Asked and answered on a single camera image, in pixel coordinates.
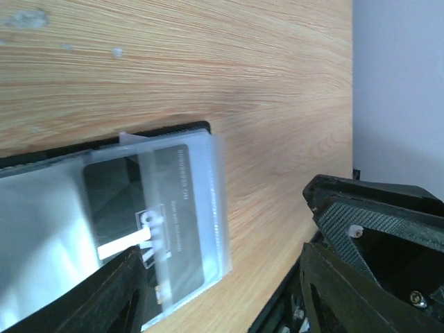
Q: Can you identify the black card holder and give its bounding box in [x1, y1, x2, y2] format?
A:
[1, 121, 232, 332]

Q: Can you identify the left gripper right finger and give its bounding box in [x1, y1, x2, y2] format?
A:
[300, 243, 443, 332]

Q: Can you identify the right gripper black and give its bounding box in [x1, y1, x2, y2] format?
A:
[302, 174, 443, 323]

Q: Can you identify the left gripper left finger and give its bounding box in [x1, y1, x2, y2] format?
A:
[6, 246, 147, 332]

